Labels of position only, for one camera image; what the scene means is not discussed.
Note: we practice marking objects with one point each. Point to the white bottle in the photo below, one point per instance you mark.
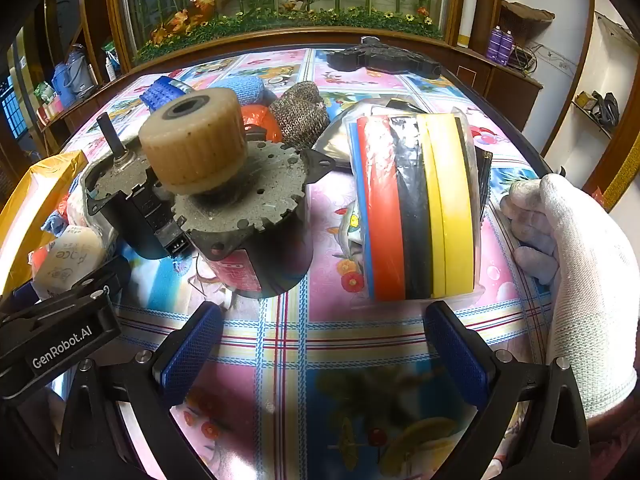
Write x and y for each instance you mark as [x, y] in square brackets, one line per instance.
[110, 67]

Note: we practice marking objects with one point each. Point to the black motor with beige wheel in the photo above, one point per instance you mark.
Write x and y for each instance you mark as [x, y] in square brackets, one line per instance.
[240, 210]

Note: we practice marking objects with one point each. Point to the purple bottle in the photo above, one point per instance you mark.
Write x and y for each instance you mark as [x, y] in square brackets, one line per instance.
[494, 45]
[507, 49]

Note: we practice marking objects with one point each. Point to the white paper roll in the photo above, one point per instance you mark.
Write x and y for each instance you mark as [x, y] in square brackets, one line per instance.
[469, 5]

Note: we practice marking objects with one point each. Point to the wicker basket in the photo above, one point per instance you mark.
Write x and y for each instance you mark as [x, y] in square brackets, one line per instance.
[527, 17]

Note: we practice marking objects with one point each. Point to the white printed packet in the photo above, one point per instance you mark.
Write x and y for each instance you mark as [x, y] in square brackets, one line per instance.
[70, 260]

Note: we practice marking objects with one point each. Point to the person's right hand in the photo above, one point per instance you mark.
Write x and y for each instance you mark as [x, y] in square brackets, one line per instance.
[590, 270]

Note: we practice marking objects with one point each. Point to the black plastic tool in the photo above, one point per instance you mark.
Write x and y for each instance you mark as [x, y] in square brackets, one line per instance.
[380, 57]

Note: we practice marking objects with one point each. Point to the blue mesh scrubber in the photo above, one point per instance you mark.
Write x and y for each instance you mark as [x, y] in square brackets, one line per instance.
[162, 92]

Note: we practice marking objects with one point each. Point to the grey jug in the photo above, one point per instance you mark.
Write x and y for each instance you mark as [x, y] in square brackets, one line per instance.
[80, 72]

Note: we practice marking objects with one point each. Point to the red plastic bag ball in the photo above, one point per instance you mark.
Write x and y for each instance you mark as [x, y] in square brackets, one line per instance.
[262, 122]

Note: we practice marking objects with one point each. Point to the white plastic bag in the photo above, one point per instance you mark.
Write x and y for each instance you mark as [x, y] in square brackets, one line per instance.
[82, 205]

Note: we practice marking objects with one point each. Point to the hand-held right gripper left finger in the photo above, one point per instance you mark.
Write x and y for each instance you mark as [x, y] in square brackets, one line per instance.
[190, 355]

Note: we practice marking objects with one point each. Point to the steel wool scourer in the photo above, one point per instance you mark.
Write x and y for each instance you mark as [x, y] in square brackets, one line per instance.
[300, 115]

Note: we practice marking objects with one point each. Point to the black flat object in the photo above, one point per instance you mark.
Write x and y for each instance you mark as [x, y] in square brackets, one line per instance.
[484, 180]

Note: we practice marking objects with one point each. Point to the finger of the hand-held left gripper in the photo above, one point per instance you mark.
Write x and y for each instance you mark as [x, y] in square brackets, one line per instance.
[100, 272]

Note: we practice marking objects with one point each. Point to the small black motor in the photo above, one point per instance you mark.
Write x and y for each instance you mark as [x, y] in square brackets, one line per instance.
[120, 195]

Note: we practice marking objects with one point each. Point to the blue thermos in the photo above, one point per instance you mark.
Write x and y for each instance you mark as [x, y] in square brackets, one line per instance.
[62, 85]

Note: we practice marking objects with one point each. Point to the bamboo flower panel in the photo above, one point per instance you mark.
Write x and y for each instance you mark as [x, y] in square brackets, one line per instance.
[280, 0]

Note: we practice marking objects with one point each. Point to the yellow tray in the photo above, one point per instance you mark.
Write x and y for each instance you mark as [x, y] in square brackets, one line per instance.
[35, 195]

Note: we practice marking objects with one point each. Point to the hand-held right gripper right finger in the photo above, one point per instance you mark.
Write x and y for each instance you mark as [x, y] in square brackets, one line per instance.
[455, 355]

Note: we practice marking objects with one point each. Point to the blue knitted sponge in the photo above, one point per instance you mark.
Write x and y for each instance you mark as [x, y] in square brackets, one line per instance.
[245, 91]

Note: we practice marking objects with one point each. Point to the printed tablecloth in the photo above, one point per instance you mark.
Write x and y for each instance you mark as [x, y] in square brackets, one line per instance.
[325, 350]

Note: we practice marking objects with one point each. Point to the bagged coloured tape rolls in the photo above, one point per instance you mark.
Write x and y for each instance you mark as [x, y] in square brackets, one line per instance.
[425, 210]

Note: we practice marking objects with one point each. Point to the silver foil bag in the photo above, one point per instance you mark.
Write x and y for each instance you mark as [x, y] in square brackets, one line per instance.
[335, 142]

